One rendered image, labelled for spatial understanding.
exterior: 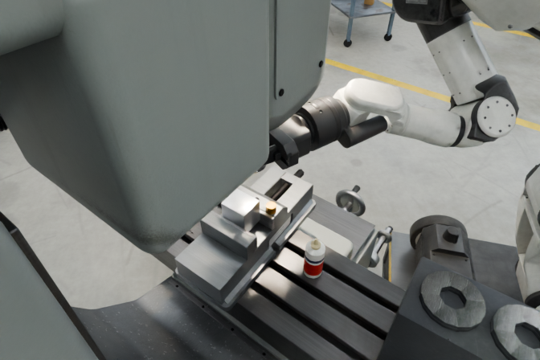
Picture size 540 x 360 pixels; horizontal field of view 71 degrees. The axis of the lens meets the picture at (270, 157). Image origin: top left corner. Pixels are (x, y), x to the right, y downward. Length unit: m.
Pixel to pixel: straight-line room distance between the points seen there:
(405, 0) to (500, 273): 0.96
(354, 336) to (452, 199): 1.79
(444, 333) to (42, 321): 0.51
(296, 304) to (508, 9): 0.64
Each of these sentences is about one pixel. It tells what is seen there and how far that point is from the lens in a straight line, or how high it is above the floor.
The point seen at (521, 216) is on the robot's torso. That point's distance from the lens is 1.20.
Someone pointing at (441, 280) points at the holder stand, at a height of 1.13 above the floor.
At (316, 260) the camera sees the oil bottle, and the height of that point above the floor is 1.00.
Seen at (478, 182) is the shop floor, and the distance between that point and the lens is 2.70.
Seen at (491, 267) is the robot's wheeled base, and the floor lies 0.57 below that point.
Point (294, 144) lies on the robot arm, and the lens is 0.63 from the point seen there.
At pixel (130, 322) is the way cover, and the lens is 0.85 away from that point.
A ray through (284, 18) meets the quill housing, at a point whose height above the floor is 1.50.
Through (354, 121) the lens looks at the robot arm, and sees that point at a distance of 0.74.
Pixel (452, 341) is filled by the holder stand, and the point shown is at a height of 1.12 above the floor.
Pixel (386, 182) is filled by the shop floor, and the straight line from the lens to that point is 2.48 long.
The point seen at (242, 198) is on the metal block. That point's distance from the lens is 0.79.
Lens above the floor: 1.65
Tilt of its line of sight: 41 degrees down
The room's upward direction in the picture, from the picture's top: straight up
